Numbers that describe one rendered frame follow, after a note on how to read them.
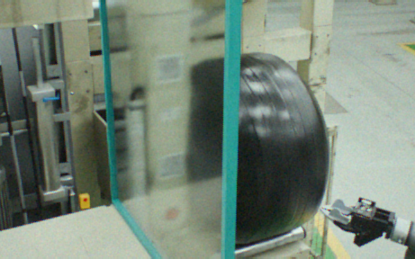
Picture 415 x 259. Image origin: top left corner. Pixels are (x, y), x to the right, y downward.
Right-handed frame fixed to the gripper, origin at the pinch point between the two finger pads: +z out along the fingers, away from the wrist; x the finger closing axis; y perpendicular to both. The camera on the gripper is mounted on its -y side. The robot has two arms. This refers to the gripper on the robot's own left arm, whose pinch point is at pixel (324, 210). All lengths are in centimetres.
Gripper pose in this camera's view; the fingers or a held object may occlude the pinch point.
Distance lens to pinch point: 194.3
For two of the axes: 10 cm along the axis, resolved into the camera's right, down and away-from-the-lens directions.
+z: -9.2, -2.8, 2.8
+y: 0.0, -7.0, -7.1
